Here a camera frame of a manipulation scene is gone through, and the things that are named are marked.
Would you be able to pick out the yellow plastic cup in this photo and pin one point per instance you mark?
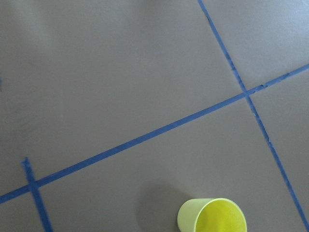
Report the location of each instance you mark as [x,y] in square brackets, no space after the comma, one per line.
[211,215]

